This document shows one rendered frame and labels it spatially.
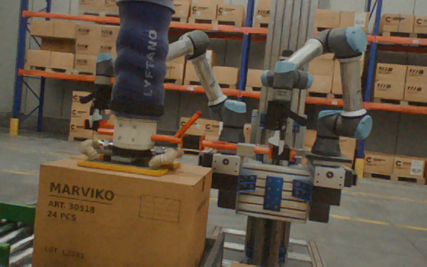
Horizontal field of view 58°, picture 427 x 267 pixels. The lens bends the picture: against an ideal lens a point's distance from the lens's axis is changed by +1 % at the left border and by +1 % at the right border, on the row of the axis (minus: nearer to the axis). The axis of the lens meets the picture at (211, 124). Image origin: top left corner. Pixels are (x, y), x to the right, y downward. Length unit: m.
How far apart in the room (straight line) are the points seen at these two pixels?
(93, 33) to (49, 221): 8.27
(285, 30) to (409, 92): 7.05
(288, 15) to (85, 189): 1.42
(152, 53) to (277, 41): 0.91
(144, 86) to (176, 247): 0.61
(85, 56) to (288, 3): 7.81
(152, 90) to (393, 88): 7.83
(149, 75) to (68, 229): 0.66
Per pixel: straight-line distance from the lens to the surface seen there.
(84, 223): 1.55
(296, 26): 2.25
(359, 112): 1.95
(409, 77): 9.17
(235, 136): 2.01
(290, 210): 2.06
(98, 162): 1.55
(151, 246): 1.48
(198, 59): 2.08
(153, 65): 1.53
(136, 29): 1.54
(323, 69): 8.78
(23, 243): 1.97
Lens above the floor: 1.24
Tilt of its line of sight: 3 degrees down
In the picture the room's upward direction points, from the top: 6 degrees clockwise
